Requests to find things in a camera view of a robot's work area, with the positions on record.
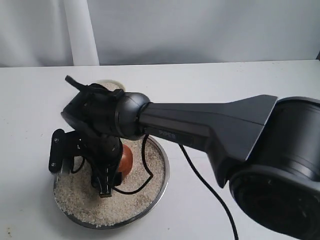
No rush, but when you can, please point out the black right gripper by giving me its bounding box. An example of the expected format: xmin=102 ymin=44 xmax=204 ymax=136
xmin=82 ymin=133 xmax=123 ymax=198

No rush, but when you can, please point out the brown wooden cup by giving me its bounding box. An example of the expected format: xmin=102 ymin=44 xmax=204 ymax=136
xmin=117 ymin=144 xmax=133 ymax=179

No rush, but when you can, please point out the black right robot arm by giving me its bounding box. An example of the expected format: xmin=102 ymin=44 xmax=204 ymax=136
xmin=61 ymin=84 xmax=320 ymax=240

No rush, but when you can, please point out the steel tray of rice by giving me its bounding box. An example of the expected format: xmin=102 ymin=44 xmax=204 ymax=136
xmin=53 ymin=137 xmax=170 ymax=230

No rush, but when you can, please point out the ceramic bowl of rice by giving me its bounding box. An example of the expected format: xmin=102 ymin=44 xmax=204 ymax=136
xmin=96 ymin=79 xmax=126 ymax=91

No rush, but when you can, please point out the white curtain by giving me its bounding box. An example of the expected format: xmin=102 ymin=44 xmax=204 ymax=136
xmin=0 ymin=0 xmax=101 ymax=68

